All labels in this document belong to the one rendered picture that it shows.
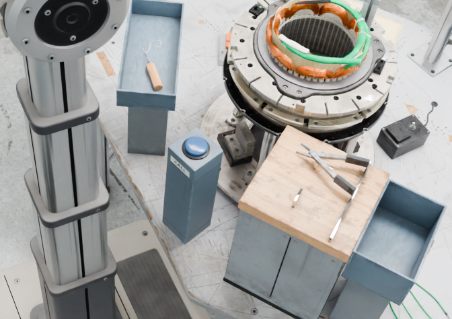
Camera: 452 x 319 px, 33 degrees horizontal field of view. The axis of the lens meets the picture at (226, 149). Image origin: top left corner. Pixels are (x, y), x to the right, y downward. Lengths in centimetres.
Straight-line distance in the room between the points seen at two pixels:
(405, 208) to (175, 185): 42
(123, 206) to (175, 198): 107
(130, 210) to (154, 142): 90
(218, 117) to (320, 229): 53
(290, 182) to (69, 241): 45
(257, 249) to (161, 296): 74
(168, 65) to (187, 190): 26
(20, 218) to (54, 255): 99
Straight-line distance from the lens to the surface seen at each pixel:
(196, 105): 174
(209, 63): 183
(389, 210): 140
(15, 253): 244
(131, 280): 207
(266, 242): 132
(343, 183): 128
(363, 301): 140
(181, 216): 147
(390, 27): 204
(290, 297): 143
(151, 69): 145
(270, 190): 127
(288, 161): 131
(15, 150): 265
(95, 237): 151
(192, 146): 133
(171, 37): 154
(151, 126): 157
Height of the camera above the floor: 210
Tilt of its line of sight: 52 degrees down
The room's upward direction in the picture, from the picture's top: 10 degrees clockwise
